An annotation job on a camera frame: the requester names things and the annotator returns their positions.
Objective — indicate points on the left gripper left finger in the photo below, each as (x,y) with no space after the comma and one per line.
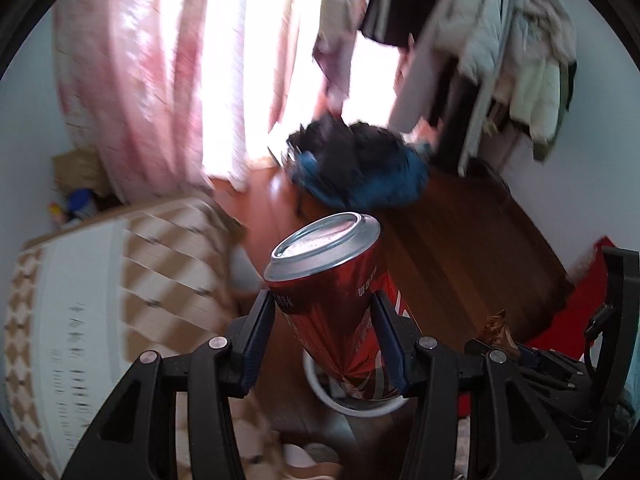
(133,436)

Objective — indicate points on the red blanket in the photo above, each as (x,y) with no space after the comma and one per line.
(555,363)

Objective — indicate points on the white round trash bin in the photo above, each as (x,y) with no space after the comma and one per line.
(329,392)

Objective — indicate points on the hanging clothes rack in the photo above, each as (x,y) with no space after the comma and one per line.
(468,68)

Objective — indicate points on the blue clothes pile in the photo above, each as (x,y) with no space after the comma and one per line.
(358,167)

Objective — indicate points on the red cola can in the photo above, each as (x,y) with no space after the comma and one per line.
(322,276)

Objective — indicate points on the cardboard box in corner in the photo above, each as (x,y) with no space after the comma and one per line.
(80,169)

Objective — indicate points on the pink floral curtain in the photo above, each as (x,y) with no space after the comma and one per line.
(171,93)

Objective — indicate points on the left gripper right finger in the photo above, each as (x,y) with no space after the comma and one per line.
(511,435)

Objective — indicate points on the checkered tablecloth on table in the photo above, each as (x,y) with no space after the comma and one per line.
(85,303)

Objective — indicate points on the gold foil wrapper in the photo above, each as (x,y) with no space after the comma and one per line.
(496,334)

